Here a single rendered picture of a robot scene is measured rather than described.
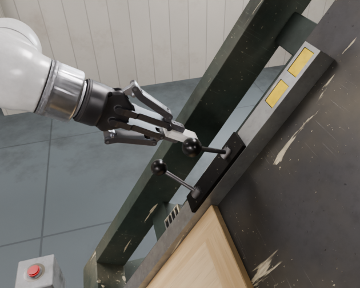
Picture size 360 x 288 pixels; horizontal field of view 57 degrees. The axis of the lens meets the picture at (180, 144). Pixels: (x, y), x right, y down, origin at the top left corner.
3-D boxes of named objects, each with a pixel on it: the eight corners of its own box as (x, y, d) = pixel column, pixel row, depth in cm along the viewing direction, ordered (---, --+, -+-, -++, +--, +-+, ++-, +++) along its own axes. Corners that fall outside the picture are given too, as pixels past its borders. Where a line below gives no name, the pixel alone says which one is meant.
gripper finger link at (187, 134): (163, 124, 64) (165, 121, 64) (193, 135, 67) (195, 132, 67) (167, 133, 62) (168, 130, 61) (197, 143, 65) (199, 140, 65)
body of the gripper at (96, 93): (87, 67, 56) (136, 87, 60) (69, 107, 59) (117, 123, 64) (88, 87, 50) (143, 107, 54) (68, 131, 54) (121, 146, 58)
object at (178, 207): (173, 223, 89) (163, 221, 88) (186, 205, 86) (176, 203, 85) (176, 235, 86) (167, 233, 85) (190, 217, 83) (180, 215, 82)
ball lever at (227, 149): (220, 154, 72) (175, 147, 63) (230, 140, 71) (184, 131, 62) (230, 166, 70) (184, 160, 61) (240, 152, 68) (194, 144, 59)
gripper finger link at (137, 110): (111, 102, 59) (114, 95, 58) (166, 120, 64) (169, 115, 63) (113, 114, 56) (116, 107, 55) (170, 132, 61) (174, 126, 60)
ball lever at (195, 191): (198, 196, 77) (150, 165, 77) (207, 184, 76) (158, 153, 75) (196, 205, 74) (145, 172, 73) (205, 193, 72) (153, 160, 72)
